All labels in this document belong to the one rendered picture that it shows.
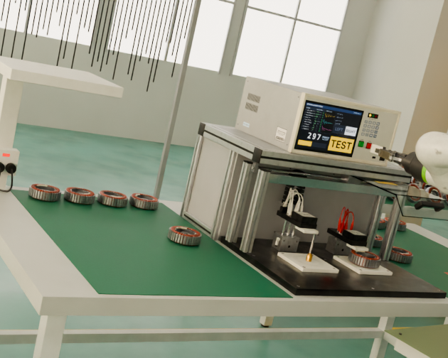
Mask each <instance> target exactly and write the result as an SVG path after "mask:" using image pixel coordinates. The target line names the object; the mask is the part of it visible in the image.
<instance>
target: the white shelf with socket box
mask: <svg viewBox="0 0 448 358"><path fill-rule="evenodd" d="M0 73H1V74H2V75H3V78H2V83H1V91H0V192H10V191H11V189H12V187H13V176H15V175H16V169H17V165H18V157H19V154H20V152H19V150H18V149H16V148H13V143H14V136H15V131H16V124H17V119H18V112H19V107H20V103H21V95H22V91H23V84H24V83H25V82H28V83H33V84H37V85H45V86H50V87H58V88H63V89H67V90H75V91H80V92H88V93H93V94H101V95H105V96H110V97H118V98H122V94H123V90H124V88H123V87H120V86H118V85H116V84H114V83H112V82H109V81H107V80H105V79H103V78H101V77H98V76H97V75H94V74H92V73H90V72H85V71H82V70H74V69H70V68H66V67H58V66H54V65H47V64H42V63H35V62H31V61H26V60H19V59H15V58H8V57H3V56H0ZM8 175H10V176H11V187H10V189H9V186H7V185H6V181H7V176H8Z"/></svg>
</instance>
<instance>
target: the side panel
mask: <svg viewBox="0 0 448 358"><path fill-rule="evenodd" d="M235 157H236V152H234V151H232V150H230V149H229V148H226V147H224V146H221V145H220V144H218V143H216V142H214V141H211V140H210V139H207V138H206V137H204V136H201V135H199V134H198V135H197V139H196V145H195V148H194V152H193V157H192V161H191V167H190V170H189V174H188V180H187V183H186V189H185V193H184V196H183V202H182V206H181V212H180V216H181V217H183V218H184V219H185V220H186V221H188V222H190V223H191V224H192V225H193V226H195V227H196V228H198V229H199V230H201V231H202V232H203V233H204V234H206V235H208V236H209V237H210V238H211V239H213V240H214V241H216V240H218V241H220V240H221V237H222V236H218V230H219V227H220V221H221V218H222V215H223V209H224V206H225V200H226V197H227V193H228V188H229V184H230V179H231V175H232V171H233V166H234V162H235Z"/></svg>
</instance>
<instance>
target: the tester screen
mask: <svg viewBox="0 0 448 358"><path fill-rule="evenodd" d="M361 115H362V113H361V112H354V111H350V110H346V109H339V108H335V107H328V106H324V105H320V104H312V103H308V102H307V103H306V107H305V110H304V116H303V119H302V124H301V127H300V130H299V135H298V139H297V144H296V147H300V148H308V149H314V150H319V151H328V152H333V153H342V154H347V155H351V153H344V152H338V151H330V150H328V147H329V142H330V139H331V136H335V137H340V138H345V139H353V140H354V141H355V138H356V137H355V136H349V135H344V134H336V133H332V132H333V129H334V124H338V125H342V126H349V127H354V128H357V130H358V125H359V122H360V119H361ZM308 132H312V133H316V134H322V135H321V140H320V141H316V140H311V139H307V134H308ZM356 133H357V131H356ZM299 140H303V141H311V142H317V143H325V144H326V148H318V147H313V146H304V145H299V144H298V141H299Z"/></svg>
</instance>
